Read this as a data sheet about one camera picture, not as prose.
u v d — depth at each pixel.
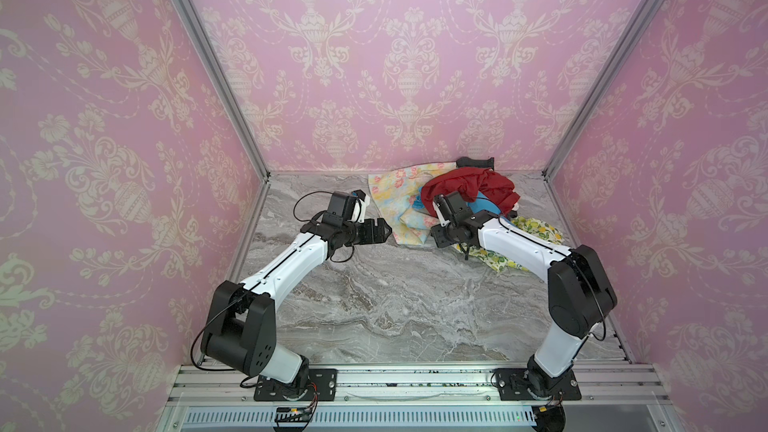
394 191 1.13
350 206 0.69
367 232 0.76
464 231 0.66
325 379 0.75
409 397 0.73
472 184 0.97
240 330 0.43
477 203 0.95
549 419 0.69
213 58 0.86
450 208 0.73
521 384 0.73
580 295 0.47
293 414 0.73
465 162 1.16
